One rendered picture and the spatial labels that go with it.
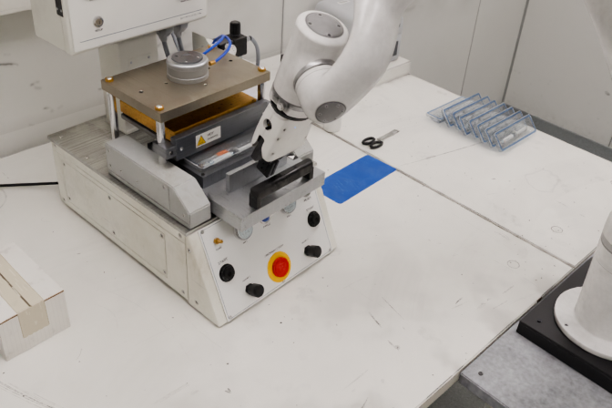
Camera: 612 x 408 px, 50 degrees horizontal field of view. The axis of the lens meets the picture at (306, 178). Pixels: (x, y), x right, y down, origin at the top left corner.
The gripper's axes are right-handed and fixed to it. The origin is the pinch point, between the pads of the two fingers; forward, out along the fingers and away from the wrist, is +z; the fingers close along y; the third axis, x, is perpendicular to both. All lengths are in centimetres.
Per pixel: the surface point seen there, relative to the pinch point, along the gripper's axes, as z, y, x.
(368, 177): 27, 44, -2
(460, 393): 87, 65, -57
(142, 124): 6.3, -9.9, 23.1
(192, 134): 0.2, -7.6, 12.5
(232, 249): 13.6, -9.2, -5.6
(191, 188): 4.0, -13.2, 4.5
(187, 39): 34, 41, 66
